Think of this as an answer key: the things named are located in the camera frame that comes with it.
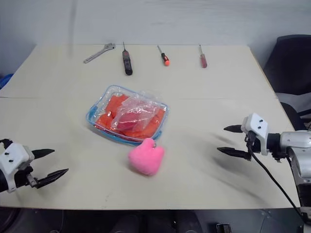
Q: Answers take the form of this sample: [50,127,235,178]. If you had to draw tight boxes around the black office chair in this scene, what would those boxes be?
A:
[263,34,311,132]

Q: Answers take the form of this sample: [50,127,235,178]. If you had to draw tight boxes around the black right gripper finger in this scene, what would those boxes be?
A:
[223,124,243,134]
[216,146,252,162]

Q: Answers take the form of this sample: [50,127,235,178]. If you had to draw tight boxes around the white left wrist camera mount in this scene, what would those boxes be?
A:
[0,143,35,194]

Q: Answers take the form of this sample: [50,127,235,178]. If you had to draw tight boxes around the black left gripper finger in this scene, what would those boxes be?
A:
[31,149,55,160]
[35,168,69,189]

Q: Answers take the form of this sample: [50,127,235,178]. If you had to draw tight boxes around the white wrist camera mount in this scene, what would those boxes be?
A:
[241,112,270,156]
[0,143,35,194]

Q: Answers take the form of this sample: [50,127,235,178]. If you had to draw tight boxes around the blue object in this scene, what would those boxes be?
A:
[0,73,13,89]

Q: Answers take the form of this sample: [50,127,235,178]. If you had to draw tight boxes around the red handled screwdriver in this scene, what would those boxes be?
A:
[198,44,208,69]

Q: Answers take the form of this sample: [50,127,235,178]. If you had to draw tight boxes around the clear pouch with orange contents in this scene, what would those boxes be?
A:
[86,84,171,147]

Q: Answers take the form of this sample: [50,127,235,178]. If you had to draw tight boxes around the black electric screwdriver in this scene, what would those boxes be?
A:
[121,41,134,76]

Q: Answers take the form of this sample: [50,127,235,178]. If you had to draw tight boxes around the black orange handled screwdriver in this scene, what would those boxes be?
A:
[156,45,172,67]

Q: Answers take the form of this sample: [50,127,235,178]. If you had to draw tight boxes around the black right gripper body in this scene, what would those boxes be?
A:
[244,131,263,161]

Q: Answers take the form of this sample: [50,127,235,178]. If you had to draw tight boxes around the silver adjustable wrench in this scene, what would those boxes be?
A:
[83,42,116,64]

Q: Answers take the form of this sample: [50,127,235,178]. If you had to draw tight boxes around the pink plush heart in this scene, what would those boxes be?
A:
[128,137,166,177]

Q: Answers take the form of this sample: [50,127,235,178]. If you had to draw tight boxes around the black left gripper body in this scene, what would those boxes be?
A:
[14,166,40,189]

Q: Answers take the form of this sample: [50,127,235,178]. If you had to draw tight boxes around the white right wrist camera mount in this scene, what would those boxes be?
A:
[241,112,270,156]

